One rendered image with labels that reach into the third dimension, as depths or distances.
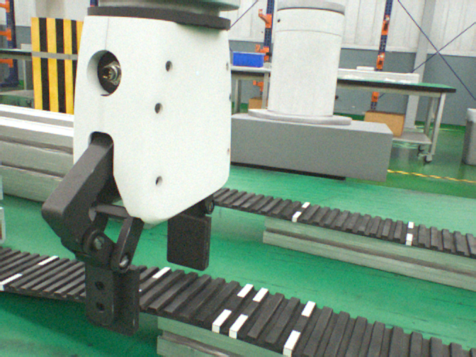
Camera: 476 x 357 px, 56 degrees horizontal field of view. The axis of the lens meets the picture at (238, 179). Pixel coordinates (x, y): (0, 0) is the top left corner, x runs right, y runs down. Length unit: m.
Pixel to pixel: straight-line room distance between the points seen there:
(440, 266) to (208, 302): 0.23
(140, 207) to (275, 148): 0.53
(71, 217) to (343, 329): 0.15
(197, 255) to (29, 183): 0.28
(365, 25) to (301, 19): 7.10
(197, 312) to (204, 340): 0.02
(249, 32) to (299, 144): 7.45
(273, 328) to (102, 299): 0.09
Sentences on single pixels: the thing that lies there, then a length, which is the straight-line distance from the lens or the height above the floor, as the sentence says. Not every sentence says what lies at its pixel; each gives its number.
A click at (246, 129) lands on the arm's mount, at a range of 0.74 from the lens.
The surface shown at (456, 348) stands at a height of 0.81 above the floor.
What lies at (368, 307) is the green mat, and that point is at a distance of 0.37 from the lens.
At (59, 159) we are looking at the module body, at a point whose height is 0.83.
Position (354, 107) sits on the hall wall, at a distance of 7.91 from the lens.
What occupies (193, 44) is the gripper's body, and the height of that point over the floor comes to 0.96.
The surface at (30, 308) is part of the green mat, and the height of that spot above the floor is 0.78.
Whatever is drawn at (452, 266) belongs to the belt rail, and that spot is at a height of 0.79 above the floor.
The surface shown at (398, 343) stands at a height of 0.81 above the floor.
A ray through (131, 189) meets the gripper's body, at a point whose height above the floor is 0.89.
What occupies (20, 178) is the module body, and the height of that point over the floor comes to 0.80.
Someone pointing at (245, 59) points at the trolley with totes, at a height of 0.91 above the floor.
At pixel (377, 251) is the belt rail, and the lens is 0.43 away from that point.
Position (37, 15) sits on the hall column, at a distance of 3.81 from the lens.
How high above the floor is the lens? 0.96
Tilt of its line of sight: 16 degrees down
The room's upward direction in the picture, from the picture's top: 4 degrees clockwise
